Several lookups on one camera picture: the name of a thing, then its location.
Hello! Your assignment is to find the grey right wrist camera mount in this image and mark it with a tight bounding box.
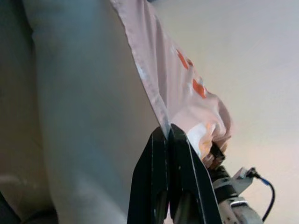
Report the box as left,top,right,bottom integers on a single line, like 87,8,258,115
230,166,257,195

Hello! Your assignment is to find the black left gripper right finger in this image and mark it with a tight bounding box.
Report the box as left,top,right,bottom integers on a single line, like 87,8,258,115
167,123,222,224

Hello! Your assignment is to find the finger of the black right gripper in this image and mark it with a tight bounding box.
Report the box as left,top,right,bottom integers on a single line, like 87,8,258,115
209,142,226,165

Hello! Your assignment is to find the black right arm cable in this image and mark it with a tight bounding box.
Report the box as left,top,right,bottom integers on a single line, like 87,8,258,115
248,167,276,222

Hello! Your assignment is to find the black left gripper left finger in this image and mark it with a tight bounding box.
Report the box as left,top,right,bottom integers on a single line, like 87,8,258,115
127,126,169,224

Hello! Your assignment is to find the pink patterned pillow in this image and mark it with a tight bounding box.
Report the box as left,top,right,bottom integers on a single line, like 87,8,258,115
109,0,234,168

